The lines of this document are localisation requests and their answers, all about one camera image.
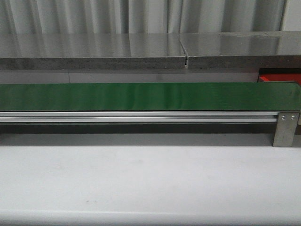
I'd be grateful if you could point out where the green conveyor belt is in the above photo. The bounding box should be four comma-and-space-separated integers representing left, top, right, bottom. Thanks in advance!
0, 82, 301, 112

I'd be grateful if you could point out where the grey stone shelf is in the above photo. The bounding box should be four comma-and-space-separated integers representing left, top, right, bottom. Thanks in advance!
0, 31, 301, 70

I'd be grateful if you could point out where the red plastic tray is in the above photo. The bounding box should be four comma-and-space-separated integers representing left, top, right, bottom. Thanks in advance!
258, 73, 301, 85

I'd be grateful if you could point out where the white curtain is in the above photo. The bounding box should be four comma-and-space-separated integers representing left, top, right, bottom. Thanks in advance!
0, 0, 301, 34

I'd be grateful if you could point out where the aluminium conveyor frame rail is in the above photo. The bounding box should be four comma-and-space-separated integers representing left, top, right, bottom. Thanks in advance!
0, 111, 279, 123

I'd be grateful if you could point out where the steel conveyor support bracket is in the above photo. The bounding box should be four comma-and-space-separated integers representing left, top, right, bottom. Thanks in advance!
273, 112, 300, 147

